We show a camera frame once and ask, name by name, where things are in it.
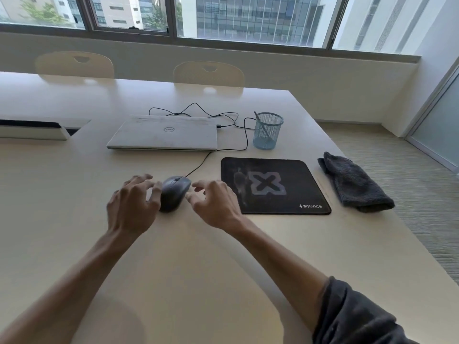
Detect person's right hand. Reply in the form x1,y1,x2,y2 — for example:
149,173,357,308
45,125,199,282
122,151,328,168
184,179,245,232

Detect person's left hand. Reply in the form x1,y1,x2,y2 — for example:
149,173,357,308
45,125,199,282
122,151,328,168
106,174,163,238

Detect person's right forearm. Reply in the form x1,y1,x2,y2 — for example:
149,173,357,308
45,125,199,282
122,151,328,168
218,214,332,334

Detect person's left forearm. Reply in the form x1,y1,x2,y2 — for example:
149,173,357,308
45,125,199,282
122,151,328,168
0,226,151,344

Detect black computer mouse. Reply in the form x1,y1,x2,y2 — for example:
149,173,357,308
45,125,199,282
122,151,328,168
158,176,193,213

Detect silver closed laptop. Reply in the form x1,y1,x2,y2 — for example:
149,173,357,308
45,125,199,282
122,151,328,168
106,115,219,152

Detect black printed mouse pad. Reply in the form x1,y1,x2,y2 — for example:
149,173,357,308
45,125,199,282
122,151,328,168
220,157,332,215

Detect blue mesh pen cup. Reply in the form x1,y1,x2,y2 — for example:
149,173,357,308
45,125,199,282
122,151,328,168
253,112,284,151

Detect grey pen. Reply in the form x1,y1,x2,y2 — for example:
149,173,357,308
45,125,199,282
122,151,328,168
253,111,274,141

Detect dark grey folded cloth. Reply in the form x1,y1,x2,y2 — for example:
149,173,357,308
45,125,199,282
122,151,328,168
317,151,396,213

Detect dark framed window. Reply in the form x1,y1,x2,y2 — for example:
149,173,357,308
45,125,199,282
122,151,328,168
0,0,422,57

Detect dark grey sleeve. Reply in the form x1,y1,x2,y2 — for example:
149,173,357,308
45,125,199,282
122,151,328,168
311,276,425,344

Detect frosted glass partition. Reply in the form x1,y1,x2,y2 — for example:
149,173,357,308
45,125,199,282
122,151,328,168
404,62,459,173

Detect black mouse cable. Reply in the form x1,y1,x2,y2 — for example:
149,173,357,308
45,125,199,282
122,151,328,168
148,102,257,179

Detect beige chair with handle hole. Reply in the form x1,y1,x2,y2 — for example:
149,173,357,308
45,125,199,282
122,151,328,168
173,61,245,89
35,51,115,80

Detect white table cable box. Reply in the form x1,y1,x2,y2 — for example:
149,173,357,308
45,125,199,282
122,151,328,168
0,117,92,141

